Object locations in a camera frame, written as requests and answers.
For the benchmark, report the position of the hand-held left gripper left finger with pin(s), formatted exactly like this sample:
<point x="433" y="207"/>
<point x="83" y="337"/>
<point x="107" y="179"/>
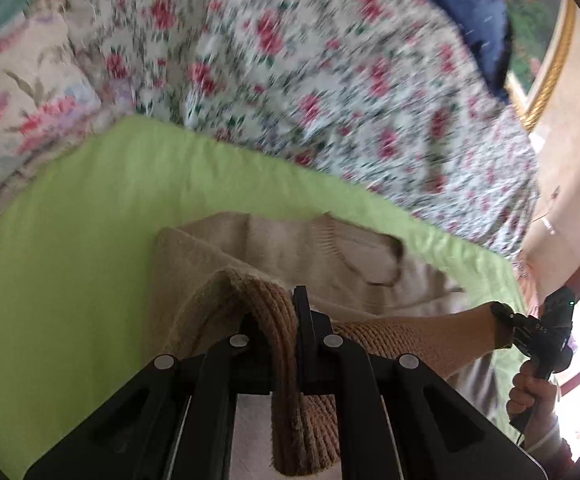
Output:
<point x="247" y="360"/>

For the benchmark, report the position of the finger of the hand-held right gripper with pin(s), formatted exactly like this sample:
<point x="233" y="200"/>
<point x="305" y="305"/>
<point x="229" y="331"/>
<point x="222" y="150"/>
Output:
<point x="503" y="325"/>

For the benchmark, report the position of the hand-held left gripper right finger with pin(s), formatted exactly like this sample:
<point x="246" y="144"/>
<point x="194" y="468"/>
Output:
<point x="316" y="342"/>

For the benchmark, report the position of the beige knit sweater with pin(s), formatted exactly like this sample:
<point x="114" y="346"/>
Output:
<point x="280" y="252"/>

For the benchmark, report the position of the person's right hand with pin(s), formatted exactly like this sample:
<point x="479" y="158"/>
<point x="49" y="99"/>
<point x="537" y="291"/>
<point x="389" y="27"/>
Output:
<point x="532" y="395"/>

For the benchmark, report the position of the light green bed sheet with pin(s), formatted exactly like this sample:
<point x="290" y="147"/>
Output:
<point x="70" y="260"/>

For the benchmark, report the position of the red floral blanket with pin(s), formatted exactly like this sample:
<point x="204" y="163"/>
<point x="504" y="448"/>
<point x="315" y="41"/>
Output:
<point x="320" y="85"/>

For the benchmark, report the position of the pastel floral pillow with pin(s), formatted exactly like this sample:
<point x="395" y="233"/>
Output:
<point x="20" y="95"/>

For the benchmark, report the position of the gold picture frame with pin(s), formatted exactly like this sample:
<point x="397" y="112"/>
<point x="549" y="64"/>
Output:
<point x="549" y="80"/>

